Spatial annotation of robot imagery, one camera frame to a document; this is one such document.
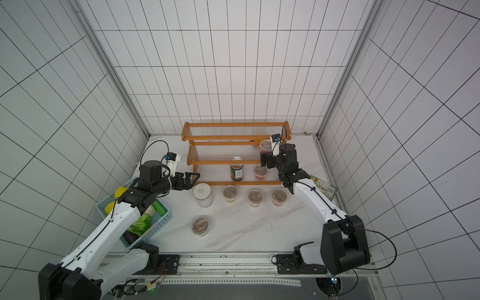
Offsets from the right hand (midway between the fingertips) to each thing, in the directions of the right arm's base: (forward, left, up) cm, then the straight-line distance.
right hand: (264, 148), depth 85 cm
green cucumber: (-26, +47, -16) cm, 56 cm away
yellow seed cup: (-16, +15, -15) cm, 27 cm away
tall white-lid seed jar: (-18, +28, -11) cm, 35 cm away
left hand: (-16, +32, -3) cm, 36 cm away
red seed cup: (-16, -8, -16) cm, 24 cm away
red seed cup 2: (+1, -1, 0) cm, 2 cm away
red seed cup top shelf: (-17, +3, -15) cm, 23 cm away
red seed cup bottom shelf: (-3, +1, -15) cm, 15 cm away
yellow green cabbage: (-21, +66, -10) cm, 70 cm away
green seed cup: (-32, +26, -15) cm, 44 cm away
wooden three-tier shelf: (+21, +28, -21) cm, 41 cm away
